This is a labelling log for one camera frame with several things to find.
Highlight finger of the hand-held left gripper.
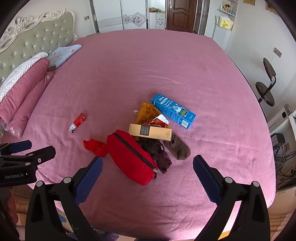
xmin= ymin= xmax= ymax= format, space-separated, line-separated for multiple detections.
xmin=0 ymin=140 xmax=32 ymax=155
xmin=0 ymin=146 xmax=56 ymax=168

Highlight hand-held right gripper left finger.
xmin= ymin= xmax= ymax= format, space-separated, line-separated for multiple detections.
xmin=25 ymin=156 xmax=104 ymax=241

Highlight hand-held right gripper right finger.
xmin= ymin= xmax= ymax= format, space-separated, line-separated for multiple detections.
xmin=193 ymin=154 xmax=270 ymax=241

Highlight brown sock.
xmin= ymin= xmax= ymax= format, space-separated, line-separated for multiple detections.
xmin=164 ymin=134 xmax=191 ymax=161

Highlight red crumpled cloth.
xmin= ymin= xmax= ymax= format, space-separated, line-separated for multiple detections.
xmin=83 ymin=138 xmax=108 ymax=159

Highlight red zip pouch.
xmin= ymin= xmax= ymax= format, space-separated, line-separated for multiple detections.
xmin=107 ymin=129 xmax=160 ymax=186

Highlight small red foil wrapper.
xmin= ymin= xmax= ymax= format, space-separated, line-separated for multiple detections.
xmin=68 ymin=113 xmax=86 ymax=134

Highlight pink pillows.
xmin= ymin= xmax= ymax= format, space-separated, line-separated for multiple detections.
xmin=0 ymin=58 xmax=55 ymax=139

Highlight dark purple cloth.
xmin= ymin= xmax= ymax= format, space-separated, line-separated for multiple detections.
xmin=138 ymin=138 xmax=173 ymax=174

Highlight beige cardboard box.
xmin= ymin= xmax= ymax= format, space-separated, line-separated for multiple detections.
xmin=129 ymin=123 xmax=173 ymax=141

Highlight red and white snack packet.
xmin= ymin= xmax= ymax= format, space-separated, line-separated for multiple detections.
xmin=148 ymin=114 xmax=170 ymax=128

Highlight white knitted blanket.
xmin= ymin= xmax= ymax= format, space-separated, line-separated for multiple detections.
xmin=0 ymin=52 xmax=49 ymax=103

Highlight blue cardboard box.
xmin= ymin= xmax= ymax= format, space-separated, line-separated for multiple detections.
xmin=151 ymin=93 xmax=197 ymax=129

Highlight patterned floor mat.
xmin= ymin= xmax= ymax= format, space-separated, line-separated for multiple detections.
xmin=268 ymin=204 xmax=295 ymax=235

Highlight light blue patterned pillow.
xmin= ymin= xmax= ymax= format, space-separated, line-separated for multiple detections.
xmin=47 ymin=44 xmax=82 ymax=70

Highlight dark swivel chair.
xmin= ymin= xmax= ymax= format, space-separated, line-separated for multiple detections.
xmin=255 ymin=58 xmax=277 ymax=107

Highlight green tufted headboard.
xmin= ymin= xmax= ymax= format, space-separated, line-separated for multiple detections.
xmin=0 ymin=9 xmax=77 ymax=87

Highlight pink bed sheet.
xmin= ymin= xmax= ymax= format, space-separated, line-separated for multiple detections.
xmin=0 ymin=30 xmax=277 ymax=240

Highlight white wardrobe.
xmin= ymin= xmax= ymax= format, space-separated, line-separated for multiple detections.
xmin=90 ymin=0 xmax=148 ymax=33

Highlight yellow packet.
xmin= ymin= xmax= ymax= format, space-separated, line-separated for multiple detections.
xmin=218 ymin=16 xmax=234 ymax=31

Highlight small white cabinet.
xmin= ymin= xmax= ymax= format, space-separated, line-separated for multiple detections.
xmin=148 ymin=11 xmax=166 ymax=30

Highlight brown wooden door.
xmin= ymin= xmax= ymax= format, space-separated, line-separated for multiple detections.
xmin=167 ymin=0 xmax=198 ymax=33

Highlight tangle of black cables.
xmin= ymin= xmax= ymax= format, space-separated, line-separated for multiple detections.
xmin=274 ymin=139 xmax=296 ymax=191

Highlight mustard drawstring bag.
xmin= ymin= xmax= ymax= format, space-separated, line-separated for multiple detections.
xmin=134 ymin=102 xmax=170 ymax=129

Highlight white desk frame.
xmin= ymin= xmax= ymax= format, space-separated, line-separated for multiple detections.
xmin=266 ymin=104 xmax=296 ymax=149

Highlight white wall shelf unit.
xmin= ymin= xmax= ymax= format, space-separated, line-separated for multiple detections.
xmin=211 ymin=0 xmax=239 ymax=52

